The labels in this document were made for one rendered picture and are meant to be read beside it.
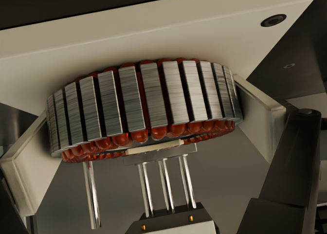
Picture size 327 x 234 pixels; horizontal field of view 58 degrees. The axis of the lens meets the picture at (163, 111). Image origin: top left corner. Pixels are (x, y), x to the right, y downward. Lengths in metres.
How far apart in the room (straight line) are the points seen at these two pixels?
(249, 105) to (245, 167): 0.29
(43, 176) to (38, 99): 0.04
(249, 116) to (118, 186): 0.30
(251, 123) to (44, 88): 0.11
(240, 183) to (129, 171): 0.16
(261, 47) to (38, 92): 0.12
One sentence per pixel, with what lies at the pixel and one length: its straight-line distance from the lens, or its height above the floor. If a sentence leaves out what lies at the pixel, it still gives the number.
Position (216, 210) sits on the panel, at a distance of 0.44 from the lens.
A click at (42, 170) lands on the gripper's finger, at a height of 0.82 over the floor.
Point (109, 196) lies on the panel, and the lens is 0.44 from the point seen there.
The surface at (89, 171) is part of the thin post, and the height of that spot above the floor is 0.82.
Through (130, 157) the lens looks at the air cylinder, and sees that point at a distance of 0.30.
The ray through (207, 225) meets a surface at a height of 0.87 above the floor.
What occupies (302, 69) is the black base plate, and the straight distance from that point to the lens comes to 0.30.
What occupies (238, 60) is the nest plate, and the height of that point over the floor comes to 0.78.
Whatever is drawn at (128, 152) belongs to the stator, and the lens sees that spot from 0.21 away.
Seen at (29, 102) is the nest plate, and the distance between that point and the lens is 0.19.
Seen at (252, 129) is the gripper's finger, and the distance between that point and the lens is 0.16.
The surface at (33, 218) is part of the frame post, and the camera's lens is 0.43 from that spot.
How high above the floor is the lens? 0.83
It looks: 10 degrees down
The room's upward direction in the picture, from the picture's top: 169 degrees clockwise
